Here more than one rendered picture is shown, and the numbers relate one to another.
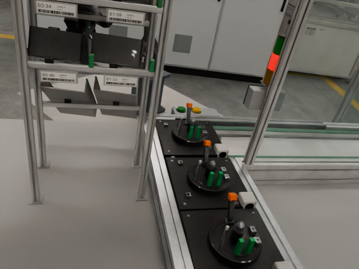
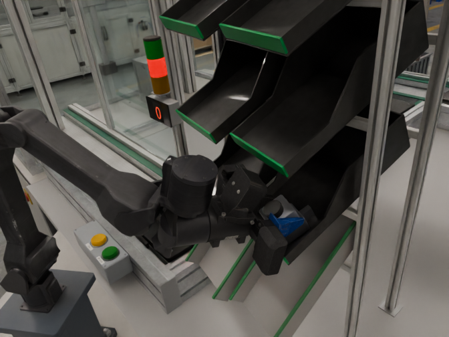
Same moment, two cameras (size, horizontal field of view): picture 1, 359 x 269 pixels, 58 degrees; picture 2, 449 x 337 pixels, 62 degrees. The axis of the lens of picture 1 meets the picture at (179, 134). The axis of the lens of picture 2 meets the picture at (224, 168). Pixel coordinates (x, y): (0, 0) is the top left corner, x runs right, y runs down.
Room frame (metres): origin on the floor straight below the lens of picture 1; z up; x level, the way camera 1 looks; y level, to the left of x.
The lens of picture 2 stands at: (1.20, 0.80, 1.62)
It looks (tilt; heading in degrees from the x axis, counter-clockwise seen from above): 31 degrees down; 251
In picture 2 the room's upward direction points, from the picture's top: 6 degrees counter-clockwise
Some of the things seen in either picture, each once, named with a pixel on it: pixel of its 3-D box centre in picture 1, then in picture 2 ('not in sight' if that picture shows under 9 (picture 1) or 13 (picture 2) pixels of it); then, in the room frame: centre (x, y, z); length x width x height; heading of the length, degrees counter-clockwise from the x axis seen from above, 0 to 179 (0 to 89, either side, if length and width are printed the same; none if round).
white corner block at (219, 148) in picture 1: (220, 151); not in sight; (0.99, -0.16, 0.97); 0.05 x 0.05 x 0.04; 18
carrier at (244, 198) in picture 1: (210, 170); not in sight; (0.81, -0.12, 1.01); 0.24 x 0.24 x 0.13; 18
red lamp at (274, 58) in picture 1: (278, 61); (157, 66); (1.00, -0.26, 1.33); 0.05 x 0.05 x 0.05
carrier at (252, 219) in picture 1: (237, 232); not in sight; (0.58, -0.19, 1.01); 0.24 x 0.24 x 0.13; 18
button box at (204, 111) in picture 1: (194, 116); (101, 249); (1.28, -0.05, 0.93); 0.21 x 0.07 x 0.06; 108
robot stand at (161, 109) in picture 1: (147, 91); (60, 329); (1.39, 0.19, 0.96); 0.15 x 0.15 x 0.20; 56
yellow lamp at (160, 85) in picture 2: (272, 76); (160, 83); (1.00, -0.26, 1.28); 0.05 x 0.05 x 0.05
